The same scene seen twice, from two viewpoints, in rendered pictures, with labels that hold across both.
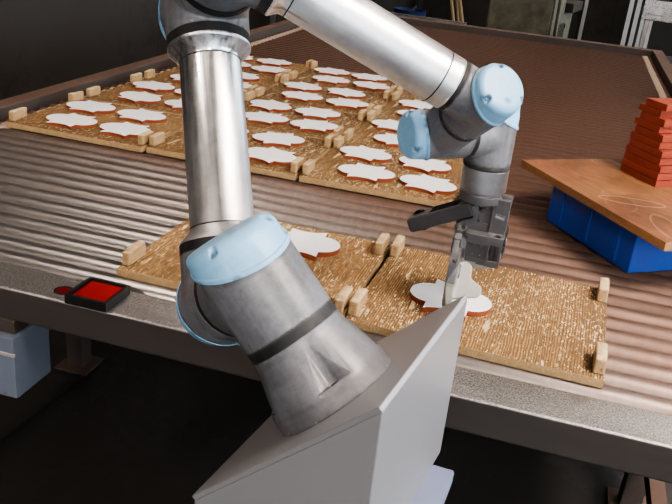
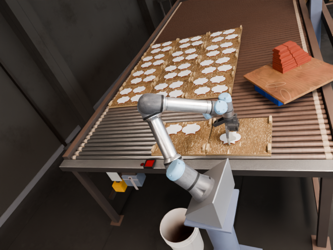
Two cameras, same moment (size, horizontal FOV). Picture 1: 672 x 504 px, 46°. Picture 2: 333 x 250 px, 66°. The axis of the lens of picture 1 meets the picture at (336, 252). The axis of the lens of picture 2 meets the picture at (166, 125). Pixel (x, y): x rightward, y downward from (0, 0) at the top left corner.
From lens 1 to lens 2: 0.68 m
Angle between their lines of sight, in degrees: 19
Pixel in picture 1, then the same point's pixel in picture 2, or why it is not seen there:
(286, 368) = (193, 192)
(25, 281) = (133, 164)
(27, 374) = (141, 180)
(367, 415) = (210, 204)
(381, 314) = (214, 149)
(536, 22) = not seen: outside the picture
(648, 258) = not seen: hidden behind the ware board
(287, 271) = (186, 174)
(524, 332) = (249, 143)
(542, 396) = (256, 163)
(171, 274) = not seen: hidden behind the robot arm
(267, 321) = (186, 185)
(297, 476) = (202, 212)
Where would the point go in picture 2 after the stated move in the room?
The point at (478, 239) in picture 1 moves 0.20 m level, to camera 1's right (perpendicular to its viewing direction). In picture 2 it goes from (231, 126) to (263, 119)
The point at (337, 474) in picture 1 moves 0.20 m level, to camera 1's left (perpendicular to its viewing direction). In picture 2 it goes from (209, 212) to (172, 217)
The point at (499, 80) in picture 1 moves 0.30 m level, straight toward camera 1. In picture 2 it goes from (220, 105) to (216, 146)
